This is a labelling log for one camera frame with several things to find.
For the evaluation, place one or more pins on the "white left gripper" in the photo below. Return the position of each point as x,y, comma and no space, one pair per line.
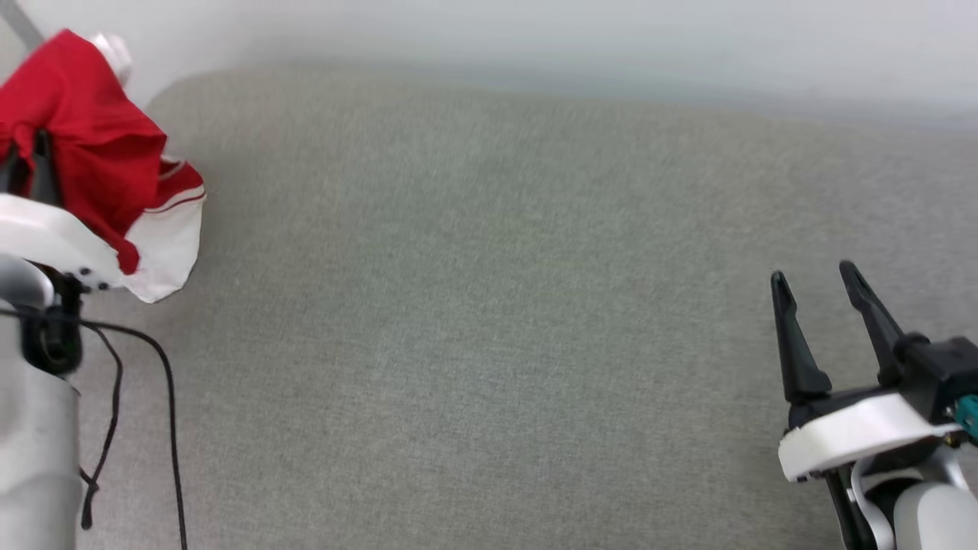
53,233

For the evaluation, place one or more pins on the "red and white garment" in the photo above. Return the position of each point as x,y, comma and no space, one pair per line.
92,137

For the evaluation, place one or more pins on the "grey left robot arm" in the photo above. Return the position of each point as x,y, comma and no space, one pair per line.
34,458

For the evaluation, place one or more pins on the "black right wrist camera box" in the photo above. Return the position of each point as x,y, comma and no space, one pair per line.
943,370

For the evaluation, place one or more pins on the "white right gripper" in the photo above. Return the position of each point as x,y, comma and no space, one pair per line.
856,435

